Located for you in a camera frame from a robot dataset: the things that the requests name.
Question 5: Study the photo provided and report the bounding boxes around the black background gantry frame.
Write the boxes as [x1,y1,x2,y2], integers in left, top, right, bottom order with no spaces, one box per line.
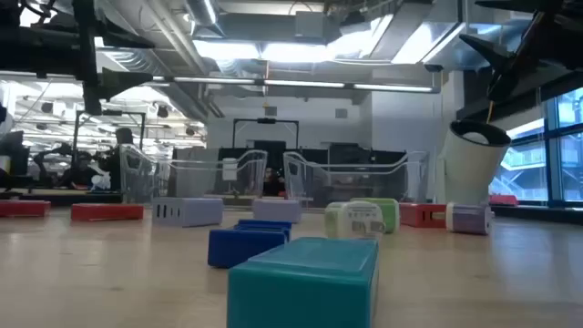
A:
[232,118,301,149]

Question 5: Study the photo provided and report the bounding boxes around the green white pronged charger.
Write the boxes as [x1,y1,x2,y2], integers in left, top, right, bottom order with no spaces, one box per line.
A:
[323,200,386,240]

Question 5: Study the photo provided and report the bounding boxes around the small red box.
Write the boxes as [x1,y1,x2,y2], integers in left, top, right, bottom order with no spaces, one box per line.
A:
[70,202,146,223]
[0,199,52,219]

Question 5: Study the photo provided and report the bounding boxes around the plain teal small box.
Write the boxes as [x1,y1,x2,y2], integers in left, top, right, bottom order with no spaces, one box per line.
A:
[226,236,380,328]

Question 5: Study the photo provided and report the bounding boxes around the green cube charger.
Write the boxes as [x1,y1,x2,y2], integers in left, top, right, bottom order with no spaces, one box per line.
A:
[350,197,401,235]

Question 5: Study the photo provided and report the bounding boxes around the dark blue small box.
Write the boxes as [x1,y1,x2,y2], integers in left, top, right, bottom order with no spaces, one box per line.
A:
[207,219,293,269]

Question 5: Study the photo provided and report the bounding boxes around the clear plastic bin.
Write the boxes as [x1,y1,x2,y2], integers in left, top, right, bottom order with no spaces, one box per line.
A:
[118,143,269,205]
[282,149,430,209]

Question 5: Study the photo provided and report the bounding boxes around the long ceiling light bar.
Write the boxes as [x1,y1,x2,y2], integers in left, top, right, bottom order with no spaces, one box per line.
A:
[152,75,435,94]

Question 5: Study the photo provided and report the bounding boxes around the red background object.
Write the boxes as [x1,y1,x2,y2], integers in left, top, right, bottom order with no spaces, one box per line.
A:
[488,194,520,207]

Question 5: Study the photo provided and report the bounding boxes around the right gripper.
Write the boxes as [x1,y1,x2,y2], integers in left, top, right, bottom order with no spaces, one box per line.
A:
[458,0,583,102]

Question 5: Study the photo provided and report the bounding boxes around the black aluminium table frame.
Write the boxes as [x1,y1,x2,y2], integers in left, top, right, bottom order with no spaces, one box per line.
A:
[0,190,583,224]

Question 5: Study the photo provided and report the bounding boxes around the dark background monitor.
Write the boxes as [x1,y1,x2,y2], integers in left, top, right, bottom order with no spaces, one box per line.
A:
[0,130,31,189]

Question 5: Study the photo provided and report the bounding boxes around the red wall charger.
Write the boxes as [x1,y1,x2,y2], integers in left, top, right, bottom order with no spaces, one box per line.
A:
[399,202,448,229]

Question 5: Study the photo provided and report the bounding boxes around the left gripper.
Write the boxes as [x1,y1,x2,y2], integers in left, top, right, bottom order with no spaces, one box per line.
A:
[40,0,155,115]

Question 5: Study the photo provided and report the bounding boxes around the purple white small charger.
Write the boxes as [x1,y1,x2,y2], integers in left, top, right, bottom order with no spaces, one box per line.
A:
[445,201,495,236]

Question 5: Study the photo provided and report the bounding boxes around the lavender wall charger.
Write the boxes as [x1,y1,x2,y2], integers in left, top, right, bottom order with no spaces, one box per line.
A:
[252,199,302,224]
[151,196,224,228]

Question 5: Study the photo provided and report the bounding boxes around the person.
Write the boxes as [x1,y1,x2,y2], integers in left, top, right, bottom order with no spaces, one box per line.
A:
[67,151,112,190]
[262,167,287,198]
[107,127,136,192]

